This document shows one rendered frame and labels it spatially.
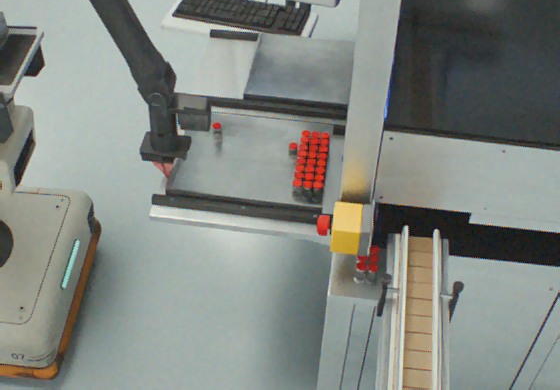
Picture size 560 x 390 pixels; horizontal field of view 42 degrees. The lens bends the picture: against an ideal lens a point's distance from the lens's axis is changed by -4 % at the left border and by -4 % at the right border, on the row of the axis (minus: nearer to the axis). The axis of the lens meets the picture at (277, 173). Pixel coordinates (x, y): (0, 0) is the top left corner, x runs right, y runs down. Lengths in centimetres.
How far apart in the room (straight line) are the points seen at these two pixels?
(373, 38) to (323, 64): 79
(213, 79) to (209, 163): 31
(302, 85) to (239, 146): 27
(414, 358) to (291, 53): 98
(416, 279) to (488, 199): 21
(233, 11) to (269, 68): 37
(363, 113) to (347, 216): 22
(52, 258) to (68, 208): 21
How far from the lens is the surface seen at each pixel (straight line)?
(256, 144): 177
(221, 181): 169
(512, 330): 185
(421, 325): 143
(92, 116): 326
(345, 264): 155
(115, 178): 297
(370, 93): 130
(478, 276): 167
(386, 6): 119
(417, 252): 153
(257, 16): 229
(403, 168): 141
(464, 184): 145
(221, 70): 199
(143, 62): 146
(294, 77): 197
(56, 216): 250
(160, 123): 155
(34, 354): 229
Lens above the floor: 210
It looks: 46 degrees down
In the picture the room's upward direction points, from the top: 1 degrees clockwise
